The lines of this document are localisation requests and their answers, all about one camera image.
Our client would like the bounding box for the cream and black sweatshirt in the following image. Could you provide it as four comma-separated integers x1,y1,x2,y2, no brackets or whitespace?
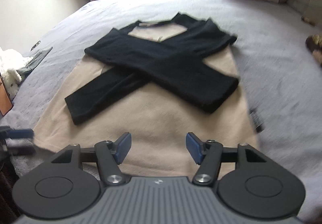
32,12,266,179

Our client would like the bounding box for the brown patterned bag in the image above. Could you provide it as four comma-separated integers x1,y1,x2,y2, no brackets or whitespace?
0,76,13,116

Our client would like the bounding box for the white fluffy plush toy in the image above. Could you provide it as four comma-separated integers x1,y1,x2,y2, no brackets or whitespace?
2,69,22,100

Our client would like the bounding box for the grey folded garment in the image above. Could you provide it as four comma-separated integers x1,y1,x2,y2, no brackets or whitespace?
17,47,53,81

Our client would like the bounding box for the white cloth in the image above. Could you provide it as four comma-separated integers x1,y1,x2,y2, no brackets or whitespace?
0,48,33,74

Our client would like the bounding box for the brown ruffled blanket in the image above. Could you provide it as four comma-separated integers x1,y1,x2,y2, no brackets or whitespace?
306,34,322,66

